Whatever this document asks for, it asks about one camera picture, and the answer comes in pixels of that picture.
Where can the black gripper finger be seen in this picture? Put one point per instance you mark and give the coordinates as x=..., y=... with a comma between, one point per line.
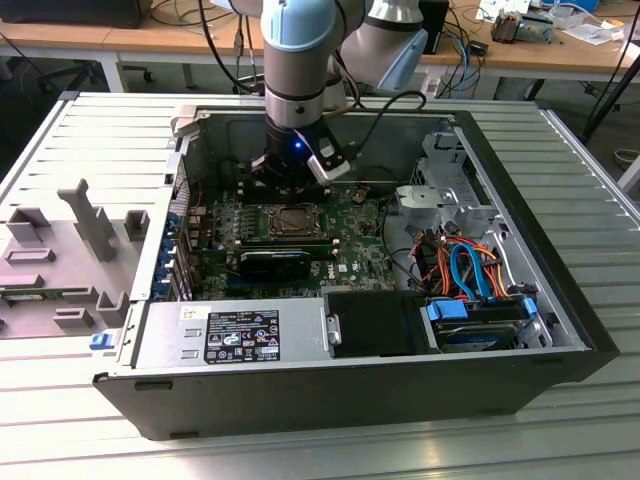
x=317, y=195
x=265, y=172

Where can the silver CPU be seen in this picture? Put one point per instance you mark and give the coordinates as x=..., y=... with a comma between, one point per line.
x=295, y=220

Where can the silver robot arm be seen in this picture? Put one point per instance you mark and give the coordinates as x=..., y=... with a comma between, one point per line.
x=295, y=75

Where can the CPU socket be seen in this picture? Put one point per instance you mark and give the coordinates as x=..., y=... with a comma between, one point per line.
x=276, y=233

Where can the black disk bay cover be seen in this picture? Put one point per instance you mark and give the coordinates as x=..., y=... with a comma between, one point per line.
x=370, y=325

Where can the CPU cooler heatsink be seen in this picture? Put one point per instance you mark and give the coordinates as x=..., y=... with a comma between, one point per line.
x=505, y=29

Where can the green RAM stick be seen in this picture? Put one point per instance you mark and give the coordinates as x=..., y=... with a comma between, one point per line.
x=30, y=297
x=285, y=244

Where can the green motherboard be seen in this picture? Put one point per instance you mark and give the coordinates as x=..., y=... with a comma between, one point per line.
x=360, y=250

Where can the black graphics card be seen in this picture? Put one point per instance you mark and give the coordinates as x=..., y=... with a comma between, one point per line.
x=275, y=265

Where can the silver metal drive cage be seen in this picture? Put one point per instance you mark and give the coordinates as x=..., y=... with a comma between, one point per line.
x=425, y=197

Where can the white power strip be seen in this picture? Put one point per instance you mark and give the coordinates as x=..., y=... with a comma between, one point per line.
x=433, y=84

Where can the wooden desk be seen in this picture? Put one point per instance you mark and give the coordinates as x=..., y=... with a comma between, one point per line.
x=165, y=37

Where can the silver power supply unit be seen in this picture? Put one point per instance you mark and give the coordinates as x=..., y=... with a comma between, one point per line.
x=165, y=330

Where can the black open PC case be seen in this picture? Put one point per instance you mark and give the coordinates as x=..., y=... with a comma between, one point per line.
x=300, y=400

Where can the tall black box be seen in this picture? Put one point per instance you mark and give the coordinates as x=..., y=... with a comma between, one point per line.
x=439, y=20

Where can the grey parts rack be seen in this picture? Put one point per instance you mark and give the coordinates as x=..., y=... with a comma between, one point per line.
x=65, y=240

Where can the hard disk in blue carrier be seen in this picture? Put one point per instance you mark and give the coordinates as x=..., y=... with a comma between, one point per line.
x=475, y=337

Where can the black power adapter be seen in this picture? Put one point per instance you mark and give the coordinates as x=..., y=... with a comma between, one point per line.
x=477, y=48

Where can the black office chair base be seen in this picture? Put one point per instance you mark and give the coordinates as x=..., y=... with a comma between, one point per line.
x=65, y=75

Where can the blue plastic latch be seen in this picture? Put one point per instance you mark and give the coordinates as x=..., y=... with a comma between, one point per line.
x=101, y=341

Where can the black equipment box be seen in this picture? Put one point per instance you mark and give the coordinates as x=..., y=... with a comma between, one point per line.
x=70, y=12

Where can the white printed cardboard box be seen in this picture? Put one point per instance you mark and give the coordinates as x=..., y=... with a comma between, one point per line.
x=500, y=7

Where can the small grey device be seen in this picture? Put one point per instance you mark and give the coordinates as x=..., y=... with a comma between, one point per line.
x=537, y=32

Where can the black tripod stand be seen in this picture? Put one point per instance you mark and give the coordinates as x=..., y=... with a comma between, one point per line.
x=611, y=95

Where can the white paper sheet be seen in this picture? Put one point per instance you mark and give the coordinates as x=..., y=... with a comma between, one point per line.
x=590, y=34

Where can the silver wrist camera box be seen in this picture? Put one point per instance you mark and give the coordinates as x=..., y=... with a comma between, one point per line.
x=325, y=172

